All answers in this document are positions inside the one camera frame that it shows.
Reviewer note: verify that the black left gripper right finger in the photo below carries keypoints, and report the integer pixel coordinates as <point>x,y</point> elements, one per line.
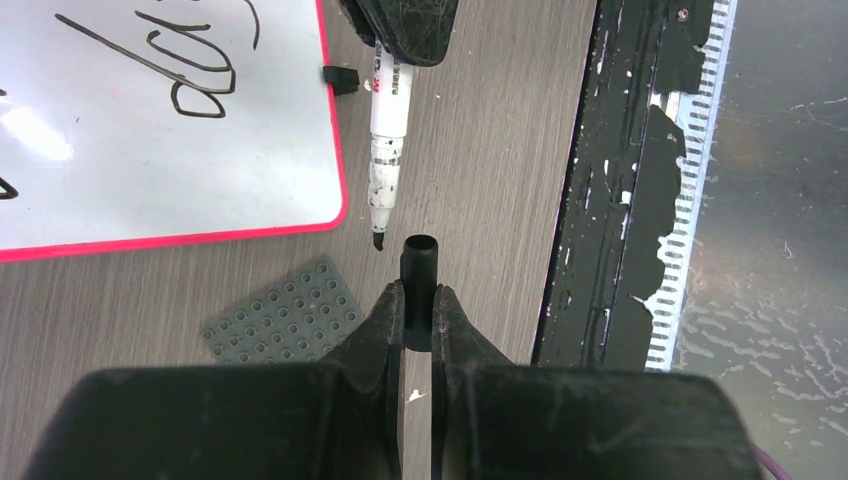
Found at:
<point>493,419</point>

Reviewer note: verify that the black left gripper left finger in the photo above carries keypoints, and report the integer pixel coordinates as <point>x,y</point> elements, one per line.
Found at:
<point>336,418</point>

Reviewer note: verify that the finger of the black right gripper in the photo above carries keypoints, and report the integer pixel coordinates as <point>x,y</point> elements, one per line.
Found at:
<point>416,32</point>

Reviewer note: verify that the white marker pen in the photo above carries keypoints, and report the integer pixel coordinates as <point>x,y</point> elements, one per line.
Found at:
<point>391,89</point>

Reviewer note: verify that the black marker cap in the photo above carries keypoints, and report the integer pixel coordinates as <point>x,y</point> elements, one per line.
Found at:
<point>418,274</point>

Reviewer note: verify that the white board with pink frame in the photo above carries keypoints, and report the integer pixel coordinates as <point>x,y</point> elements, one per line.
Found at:
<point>141,124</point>

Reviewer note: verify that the grey studded base plate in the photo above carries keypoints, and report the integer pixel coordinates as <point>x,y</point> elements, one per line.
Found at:
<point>300,319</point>

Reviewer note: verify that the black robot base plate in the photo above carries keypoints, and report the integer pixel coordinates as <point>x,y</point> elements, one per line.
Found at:
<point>613,285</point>

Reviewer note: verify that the aluminium frame rail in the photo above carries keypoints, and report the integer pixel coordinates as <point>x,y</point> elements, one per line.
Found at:
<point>696,115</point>

